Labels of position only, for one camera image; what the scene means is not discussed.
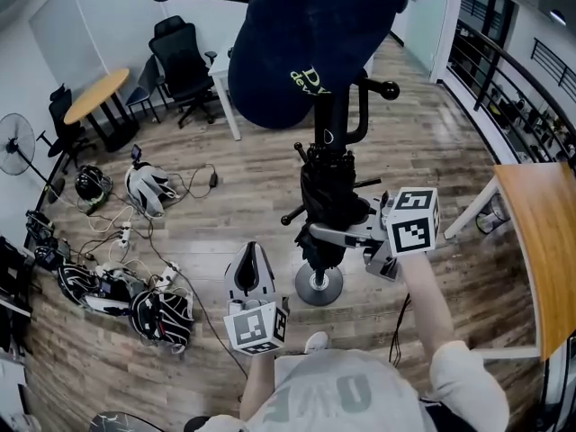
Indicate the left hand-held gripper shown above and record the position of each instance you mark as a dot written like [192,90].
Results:
[254,326]

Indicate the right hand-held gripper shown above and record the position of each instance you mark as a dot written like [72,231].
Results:
[411,236]

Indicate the black umbrella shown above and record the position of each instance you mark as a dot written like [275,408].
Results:
[324,191]

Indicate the black coat rack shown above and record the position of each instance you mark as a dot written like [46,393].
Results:
[337,115]

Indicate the person's right forearm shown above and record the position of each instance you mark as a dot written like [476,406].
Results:
[427,304]

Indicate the person's left forearm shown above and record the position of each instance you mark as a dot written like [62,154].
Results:
[256,385]

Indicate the black equipment rack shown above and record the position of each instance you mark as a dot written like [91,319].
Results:
[13,281]

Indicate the white power strip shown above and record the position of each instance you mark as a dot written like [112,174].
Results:
[167,275]
[124,234]

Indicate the person's white shoe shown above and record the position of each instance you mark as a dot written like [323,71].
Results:
[317,342]

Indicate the large black white headset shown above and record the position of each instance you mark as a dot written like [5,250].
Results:
[162,317]

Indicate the black power adapter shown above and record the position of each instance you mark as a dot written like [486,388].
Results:
[213,179]

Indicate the white headset with black box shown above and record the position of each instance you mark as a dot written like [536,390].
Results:
[112,288]

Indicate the person's light grey shirt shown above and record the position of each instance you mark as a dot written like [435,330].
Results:
[342,394]

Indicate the black white striped headset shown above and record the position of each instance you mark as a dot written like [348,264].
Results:
[74,284]

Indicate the wooden desk with white legs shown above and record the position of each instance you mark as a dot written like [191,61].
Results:
[544,236]

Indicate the navy baseball cap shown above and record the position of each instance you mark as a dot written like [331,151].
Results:
[297,47]

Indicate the black marble round stool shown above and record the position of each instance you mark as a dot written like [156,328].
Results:
[121,423]

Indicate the black metal railing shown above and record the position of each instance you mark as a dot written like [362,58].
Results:
[504,88]

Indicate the white door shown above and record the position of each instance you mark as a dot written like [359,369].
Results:
[427,29]

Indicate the black electronic devices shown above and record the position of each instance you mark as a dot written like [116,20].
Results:
[45,241]

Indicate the grey blue side chair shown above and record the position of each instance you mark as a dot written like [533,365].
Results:
[146,88]

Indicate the black mesh office chair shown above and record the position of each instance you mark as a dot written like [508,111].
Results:
[182,65]

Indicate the small black office chair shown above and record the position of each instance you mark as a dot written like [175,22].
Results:
[67,128]

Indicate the round wooden table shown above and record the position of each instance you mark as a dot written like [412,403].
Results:
[96,95]

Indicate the black standing floor fan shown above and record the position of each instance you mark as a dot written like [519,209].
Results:
[15,144]

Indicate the white grey headset with camera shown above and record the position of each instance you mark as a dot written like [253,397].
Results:
[146,187]

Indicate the white wall board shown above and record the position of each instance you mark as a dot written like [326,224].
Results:
[67,25]

